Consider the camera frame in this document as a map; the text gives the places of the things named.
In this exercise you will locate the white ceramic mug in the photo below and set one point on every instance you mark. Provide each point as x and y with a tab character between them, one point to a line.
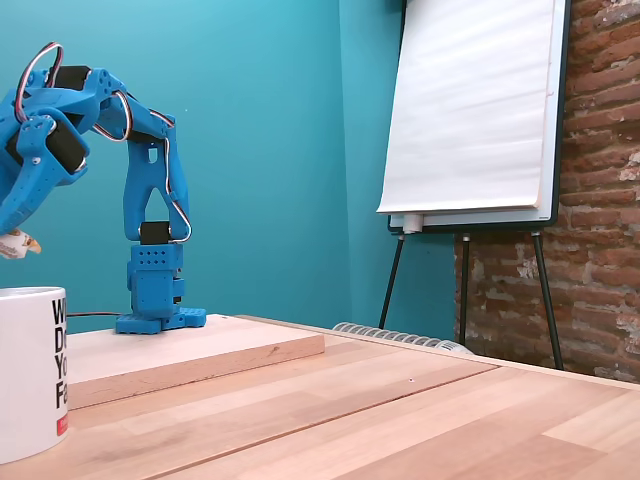
25	375

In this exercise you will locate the raised wooden board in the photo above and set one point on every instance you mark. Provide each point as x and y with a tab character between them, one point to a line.
200	350

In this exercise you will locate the small white cylinder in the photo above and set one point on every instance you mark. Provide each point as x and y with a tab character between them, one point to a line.
412	223

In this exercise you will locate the white radiator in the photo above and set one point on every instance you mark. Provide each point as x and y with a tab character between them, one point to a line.
400	335

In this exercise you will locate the white paper pad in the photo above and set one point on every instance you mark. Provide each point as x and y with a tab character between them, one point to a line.
470	110

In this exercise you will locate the flip chart easel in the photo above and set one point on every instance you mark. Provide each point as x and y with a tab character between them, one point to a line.
552	125

